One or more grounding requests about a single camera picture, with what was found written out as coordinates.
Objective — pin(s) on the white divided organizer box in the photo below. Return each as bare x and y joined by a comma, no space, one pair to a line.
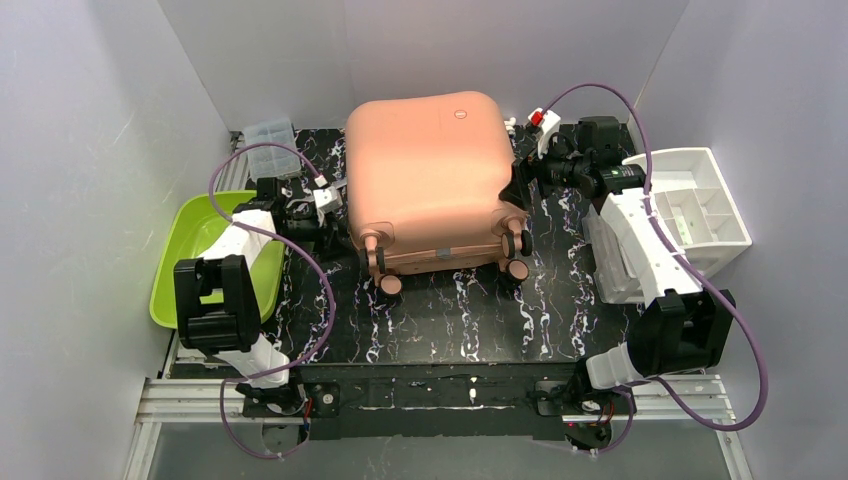
696,205

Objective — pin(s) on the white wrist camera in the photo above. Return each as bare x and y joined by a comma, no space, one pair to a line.
542,125
328,199

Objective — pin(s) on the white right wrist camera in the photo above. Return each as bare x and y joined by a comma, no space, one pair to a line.
542,125

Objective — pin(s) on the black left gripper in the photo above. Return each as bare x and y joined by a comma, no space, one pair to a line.
334,227

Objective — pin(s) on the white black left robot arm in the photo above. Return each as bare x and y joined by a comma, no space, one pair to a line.
217,309

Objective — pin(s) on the clear screw assortment box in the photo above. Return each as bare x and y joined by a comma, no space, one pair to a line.
271,161

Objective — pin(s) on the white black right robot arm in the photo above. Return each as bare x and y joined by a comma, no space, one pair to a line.
686,320

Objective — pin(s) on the aluminium base frame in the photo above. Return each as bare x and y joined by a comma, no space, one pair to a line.
352,400

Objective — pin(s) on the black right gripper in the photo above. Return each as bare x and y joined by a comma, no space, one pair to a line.
524,175

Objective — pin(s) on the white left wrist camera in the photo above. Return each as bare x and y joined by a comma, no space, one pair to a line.
328,199

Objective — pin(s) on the pink hard shell suitcase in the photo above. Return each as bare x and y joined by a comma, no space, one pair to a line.
424,177

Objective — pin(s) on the clear plastic drawer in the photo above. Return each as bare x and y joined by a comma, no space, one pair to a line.
614,275

